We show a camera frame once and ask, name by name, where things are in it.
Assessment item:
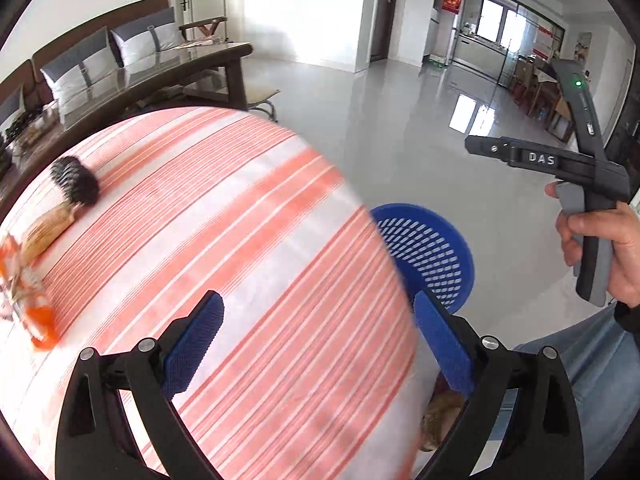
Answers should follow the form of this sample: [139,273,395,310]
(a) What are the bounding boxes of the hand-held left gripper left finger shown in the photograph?
[54,290,225,480]

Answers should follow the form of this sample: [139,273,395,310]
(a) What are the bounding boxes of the person's blue jeans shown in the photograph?
[492,304,640,480]

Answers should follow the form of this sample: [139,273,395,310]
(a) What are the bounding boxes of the dark wooden sofa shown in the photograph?
[0,0,228,128]

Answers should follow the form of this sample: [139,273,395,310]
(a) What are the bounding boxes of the wooden dining table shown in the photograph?
[515,55,577,144]

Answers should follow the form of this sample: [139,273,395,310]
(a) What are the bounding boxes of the dark door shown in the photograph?
[370,0,402,62]

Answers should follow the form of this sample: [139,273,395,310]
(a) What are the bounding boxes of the dark wooden coffee table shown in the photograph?
[0,42,254,213]

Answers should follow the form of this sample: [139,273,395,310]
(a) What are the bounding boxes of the person's right forearm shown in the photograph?
[612,300,640,333]

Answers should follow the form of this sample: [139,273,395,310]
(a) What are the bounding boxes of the person's right hand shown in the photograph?
[545,183,640,307]

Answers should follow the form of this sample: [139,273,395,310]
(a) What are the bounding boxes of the glass sliding door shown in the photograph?
[451,0,567,82]

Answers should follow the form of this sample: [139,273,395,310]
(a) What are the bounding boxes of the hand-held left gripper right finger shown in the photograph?
[413,291,587,480]

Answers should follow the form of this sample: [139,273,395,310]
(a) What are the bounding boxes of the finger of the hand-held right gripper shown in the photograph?
[464,134,512,162]

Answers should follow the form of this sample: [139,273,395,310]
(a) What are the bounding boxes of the grey blue cushion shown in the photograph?
[0,85,27,132]
[110,7,184,69]
[40,27,124,107]

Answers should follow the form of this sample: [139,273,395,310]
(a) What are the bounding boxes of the orange snack wrapper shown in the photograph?
[0,241,57,350]

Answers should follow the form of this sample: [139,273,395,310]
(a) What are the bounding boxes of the glass fruit tray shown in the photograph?
[2,102,62,157]

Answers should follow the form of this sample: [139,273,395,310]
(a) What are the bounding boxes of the tan woven object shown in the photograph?
[421,391,469,454]

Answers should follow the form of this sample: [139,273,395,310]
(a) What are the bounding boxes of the blue plastic basket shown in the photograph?
[370,203,475,314]

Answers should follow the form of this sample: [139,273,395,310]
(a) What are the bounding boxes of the pink striped tablecloth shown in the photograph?
[0,106,432,480]

